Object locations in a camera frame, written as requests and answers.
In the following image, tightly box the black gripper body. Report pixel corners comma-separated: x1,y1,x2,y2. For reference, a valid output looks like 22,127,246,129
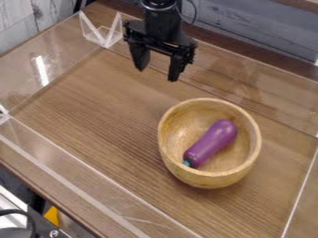
123,0,197,63

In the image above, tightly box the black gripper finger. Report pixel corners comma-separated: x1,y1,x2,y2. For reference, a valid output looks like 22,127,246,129
129,40,150,71
169,53,192,82

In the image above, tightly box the purple toy eggplant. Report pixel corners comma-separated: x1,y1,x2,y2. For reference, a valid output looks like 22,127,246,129
184,119,238,168

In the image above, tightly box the brown wooden bowl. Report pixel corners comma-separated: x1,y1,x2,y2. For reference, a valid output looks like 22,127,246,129
158,98,262,189

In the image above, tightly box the yellow black device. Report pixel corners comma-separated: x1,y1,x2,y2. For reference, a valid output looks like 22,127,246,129
27,205,77,238

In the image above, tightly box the clear acrylic corner bracket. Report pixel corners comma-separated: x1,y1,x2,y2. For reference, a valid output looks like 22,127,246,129
79,12,123,48

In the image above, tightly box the clear acrylic tray wall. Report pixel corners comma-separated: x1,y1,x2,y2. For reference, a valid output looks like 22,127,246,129
0,17,318,238

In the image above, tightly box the black cable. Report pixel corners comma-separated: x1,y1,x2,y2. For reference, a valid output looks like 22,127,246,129
0,208,38,238

